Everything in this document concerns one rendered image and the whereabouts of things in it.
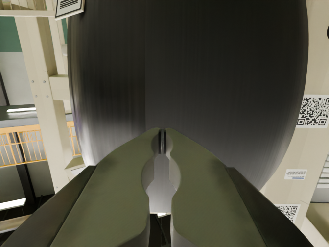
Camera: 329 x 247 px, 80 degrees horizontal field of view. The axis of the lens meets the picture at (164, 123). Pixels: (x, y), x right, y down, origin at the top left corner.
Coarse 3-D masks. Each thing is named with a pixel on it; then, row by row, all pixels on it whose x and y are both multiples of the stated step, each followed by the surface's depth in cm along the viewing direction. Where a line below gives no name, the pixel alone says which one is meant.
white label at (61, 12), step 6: (60, 0) 22; (66, 0) 22; (72, 0) 21; (78, 0) 21; (84, 0) 21; (60, 6) 22; (66, 6) 22; (72, 6) 21; (78, 6) 21; (60, 12) 22; (66, 12) 21; (72, 12) 21; (78, 12) 21; (60, 18) 22
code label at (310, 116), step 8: (304, 96) 41; (312, 96) 41; (320, 96) 41; (328, 96) 41; (304, 104) 42; (312, 104) 42; (320, 104) 42; (328, 104) 42; (304, 112) 42; (312, 112) 42; (320, 112) 42; (328, 112) 42; (304, 120) 43; (312, 120) 43; (320, 120) 43; (328, 120) 43
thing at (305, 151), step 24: (312, 0) 35; (312, 24) 36; (312, 48) 38; (312, 72) 39; (312, 144) 45; (288, 168) 48; (312, 168) 48; (264, 192) 51; (288, 192) 50; (312, 192) 50
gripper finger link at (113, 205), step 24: (144, 144) 10; (96, 168) 8; (120, 168) 8; (144, 168) 9; (96, 192) 7; (120, 192) 7; (144, 192) 7; (72, 216) 6; (96, 216) 6; (120, 216) 6; (144, 216) 6; (72, 240) 6; (96, 240) 6; (120, 240) 6; (144, 240) 6
